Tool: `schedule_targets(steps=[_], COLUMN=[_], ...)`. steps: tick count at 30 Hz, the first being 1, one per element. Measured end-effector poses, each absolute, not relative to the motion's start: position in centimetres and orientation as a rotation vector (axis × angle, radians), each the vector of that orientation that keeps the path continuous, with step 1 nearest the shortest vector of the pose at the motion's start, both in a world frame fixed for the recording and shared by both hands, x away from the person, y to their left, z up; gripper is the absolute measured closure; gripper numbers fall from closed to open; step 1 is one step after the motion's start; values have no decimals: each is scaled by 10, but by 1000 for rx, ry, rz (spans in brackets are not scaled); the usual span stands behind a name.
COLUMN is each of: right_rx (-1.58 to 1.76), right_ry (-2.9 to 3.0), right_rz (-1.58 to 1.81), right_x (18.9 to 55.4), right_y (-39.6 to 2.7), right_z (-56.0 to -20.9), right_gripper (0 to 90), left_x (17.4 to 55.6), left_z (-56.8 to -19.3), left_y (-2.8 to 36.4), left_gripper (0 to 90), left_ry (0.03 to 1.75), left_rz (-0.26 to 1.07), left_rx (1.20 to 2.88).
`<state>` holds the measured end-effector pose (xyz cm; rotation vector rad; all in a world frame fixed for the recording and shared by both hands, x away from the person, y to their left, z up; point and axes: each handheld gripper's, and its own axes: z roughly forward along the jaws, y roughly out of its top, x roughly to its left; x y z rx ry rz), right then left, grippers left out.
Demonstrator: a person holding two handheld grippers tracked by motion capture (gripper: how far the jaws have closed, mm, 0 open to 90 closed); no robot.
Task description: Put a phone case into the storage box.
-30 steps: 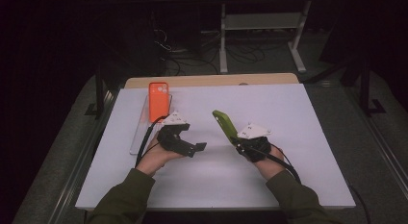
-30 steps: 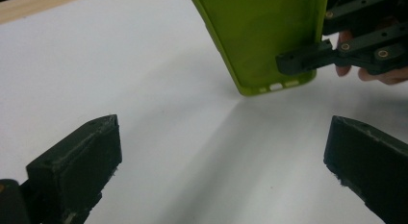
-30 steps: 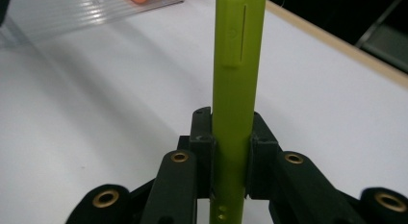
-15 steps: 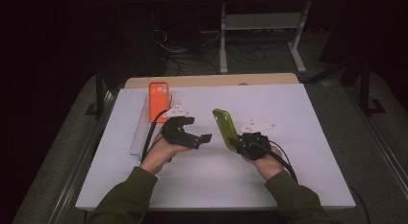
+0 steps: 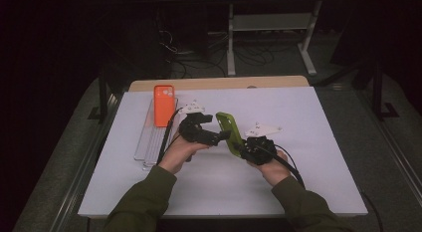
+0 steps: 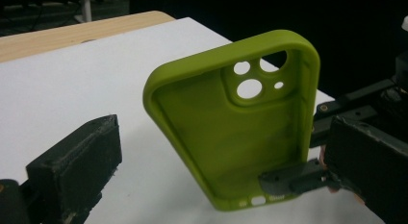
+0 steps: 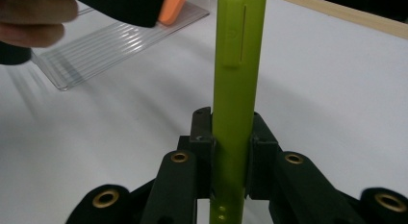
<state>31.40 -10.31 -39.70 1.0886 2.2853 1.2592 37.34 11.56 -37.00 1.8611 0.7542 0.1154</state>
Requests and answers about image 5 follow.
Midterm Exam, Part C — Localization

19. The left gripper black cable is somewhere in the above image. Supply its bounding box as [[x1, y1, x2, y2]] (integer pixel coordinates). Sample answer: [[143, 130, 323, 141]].
[[156, 107, 183, 166]]

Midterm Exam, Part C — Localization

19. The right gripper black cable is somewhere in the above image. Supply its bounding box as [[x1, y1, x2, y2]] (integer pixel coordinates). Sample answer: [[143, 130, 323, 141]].
[[262, 143, 307, 189]]

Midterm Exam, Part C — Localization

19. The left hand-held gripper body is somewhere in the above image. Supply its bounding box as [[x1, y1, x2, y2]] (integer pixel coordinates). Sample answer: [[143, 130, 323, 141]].
[[178, 101, 221, 147]]

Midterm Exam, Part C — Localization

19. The white board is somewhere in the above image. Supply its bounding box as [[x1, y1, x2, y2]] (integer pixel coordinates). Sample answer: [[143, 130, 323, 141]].
[[78, 86, 368, 217]]

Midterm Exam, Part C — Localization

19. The green cartoon print phone case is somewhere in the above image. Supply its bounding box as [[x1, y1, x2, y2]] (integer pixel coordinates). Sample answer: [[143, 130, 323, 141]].
[[215, 112, 245, 158]]

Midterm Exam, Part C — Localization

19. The person's left hand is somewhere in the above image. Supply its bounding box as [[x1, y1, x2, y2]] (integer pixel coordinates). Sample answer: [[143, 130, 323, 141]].
[[158, 132, 211, 175]]

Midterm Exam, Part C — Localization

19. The black floor cable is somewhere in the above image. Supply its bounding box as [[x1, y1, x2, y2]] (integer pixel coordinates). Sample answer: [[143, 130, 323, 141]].
[[361, 191, 385, 232]]

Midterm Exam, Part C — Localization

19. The person's right hand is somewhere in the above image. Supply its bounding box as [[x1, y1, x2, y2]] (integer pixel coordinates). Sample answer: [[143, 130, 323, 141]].
[[248, 149, 293, 188]]

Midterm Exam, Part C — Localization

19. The orange phone case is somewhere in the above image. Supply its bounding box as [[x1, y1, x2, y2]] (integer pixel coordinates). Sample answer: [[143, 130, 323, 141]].
[[153, 85, 176, 128]]

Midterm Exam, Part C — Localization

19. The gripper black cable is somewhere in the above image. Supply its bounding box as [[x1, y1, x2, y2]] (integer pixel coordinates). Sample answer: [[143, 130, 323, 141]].
[[262, 143, 307, 189], [156, 107, 183, 166]]

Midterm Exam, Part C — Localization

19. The white metal desk frame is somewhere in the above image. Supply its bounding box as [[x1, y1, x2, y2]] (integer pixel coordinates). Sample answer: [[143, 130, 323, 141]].
[[227, 0, 322, 77]]

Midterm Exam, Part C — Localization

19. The clear plastic rack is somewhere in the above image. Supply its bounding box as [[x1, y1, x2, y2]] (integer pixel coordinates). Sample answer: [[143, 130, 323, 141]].
[[133, 97, 182, 171]]

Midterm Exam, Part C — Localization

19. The black metal stand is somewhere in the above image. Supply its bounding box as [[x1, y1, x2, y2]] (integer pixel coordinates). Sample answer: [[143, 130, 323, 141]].
[[371, 59, 401, 120], [88, 71, 111, 121]]

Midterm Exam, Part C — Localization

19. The tangle of floor cables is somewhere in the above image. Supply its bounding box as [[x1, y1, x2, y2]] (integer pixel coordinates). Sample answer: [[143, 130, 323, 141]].
[[158, 29, 277, 79]]

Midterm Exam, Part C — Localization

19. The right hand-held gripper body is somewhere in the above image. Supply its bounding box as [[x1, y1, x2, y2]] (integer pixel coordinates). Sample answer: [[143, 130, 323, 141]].
[[239, 122, 283, 166]]

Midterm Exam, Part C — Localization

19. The metal floor rail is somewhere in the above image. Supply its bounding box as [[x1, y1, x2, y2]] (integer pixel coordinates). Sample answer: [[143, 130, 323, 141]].
[[49, 92, 122, 232], [356, 89, 422, 206]]

